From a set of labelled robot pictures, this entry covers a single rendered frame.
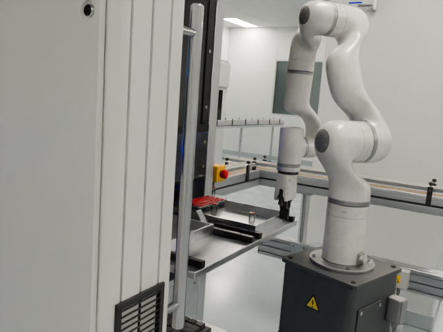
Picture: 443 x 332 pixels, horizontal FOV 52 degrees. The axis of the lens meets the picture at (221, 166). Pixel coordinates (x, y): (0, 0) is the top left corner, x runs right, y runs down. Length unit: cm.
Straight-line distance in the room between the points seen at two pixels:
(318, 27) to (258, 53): 926
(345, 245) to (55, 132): 91
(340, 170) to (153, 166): 70
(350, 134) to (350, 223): 26
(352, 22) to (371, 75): 157
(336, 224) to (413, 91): 175
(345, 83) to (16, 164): 93
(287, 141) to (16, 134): 103
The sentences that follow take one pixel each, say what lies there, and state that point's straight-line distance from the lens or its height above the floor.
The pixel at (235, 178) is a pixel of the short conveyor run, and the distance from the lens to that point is 236.
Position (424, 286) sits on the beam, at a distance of 252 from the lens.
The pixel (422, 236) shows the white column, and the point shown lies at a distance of 306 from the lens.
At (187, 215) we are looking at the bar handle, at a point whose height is 111.
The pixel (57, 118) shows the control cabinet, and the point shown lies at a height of 128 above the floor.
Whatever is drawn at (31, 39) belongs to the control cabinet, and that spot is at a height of 139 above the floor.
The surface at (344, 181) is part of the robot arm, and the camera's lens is 132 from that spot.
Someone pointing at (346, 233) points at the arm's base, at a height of 97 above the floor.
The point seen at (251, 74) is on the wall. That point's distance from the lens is 1070.
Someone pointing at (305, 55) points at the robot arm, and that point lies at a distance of 158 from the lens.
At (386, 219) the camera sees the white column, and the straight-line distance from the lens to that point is 307.
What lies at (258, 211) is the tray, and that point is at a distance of 179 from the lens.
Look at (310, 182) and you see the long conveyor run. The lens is 251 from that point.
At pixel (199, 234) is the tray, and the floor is 90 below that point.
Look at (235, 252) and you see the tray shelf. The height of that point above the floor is 88.
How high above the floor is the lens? 132
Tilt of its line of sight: 8 degrees down
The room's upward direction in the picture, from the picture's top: 4 degrees clockwise
